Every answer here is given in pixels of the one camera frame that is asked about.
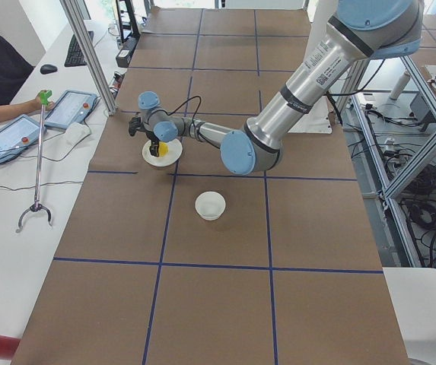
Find green handled reacher grabber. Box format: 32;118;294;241
15;90;53;233

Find aluminium frame post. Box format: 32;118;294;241
60;0;116;116

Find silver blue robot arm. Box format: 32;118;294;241
129;0;424;175

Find aluminium lattice frame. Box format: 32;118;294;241
336;47;436;268

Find white desk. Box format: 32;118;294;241
0;19;127;339

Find white cloth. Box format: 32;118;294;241
64;122;91;145

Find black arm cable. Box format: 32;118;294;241
166;95;202;126

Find far blue teach pendant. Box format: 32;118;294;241
45;90;98;130

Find white plastic bowl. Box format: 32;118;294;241
195;191;226;221

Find black box on table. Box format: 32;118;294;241
115;0;142;68

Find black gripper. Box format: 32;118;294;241
145;132;160;157

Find blue teach pendant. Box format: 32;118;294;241
45;90;98;130
0;115;40;163

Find black keyboard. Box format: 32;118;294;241
64;34;87;68

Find person's hand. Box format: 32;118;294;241
33;97;55;112

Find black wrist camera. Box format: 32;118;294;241
128;116;144;137

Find tangled black floor cables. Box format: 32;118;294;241
358;98;436;267

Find yellow lemon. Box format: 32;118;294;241
158;142;169;157

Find black computer mouse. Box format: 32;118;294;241
40;64;58;75

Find white round plate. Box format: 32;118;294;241
142;139;183;167

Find near blue teach pendant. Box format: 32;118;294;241
0;115;40;163

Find white side table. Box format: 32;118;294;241
383;267;436;364

